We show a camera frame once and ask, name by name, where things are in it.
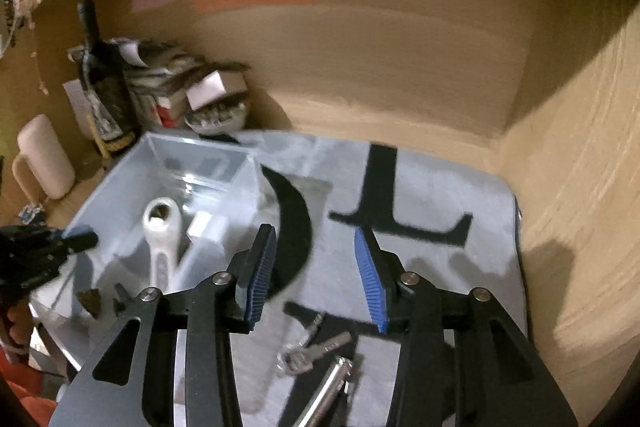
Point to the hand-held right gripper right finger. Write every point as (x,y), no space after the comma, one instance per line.
(370,282)

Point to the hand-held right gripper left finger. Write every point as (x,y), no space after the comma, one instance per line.
(260,277)

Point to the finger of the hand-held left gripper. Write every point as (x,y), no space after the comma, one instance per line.
(75,239)

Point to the small white charger block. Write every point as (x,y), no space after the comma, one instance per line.
(205,227)

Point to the bunch of metal keys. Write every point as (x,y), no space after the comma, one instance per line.
(300,357)

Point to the silver metal flashlight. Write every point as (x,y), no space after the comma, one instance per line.
(325,389)

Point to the clear plastic storage box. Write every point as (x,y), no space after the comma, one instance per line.
(210,162)

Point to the blue white paper package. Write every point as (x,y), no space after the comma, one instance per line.
(31,214)

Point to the pale pink mug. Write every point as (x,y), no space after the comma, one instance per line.
(45,157)

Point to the grey mat with black letters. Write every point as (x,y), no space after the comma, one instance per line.
(425,187)

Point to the white handwritten note sheet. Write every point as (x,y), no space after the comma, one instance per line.
(75,102)

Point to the dark wine bottle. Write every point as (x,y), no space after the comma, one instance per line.
(112,107)

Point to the red cloth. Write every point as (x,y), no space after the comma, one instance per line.
(25,402)

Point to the small white bowl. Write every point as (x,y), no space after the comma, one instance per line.
(215,122)

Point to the white paper card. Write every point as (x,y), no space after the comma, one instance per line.
(205,89)

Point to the black lace headband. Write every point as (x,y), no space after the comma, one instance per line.
(7,7)

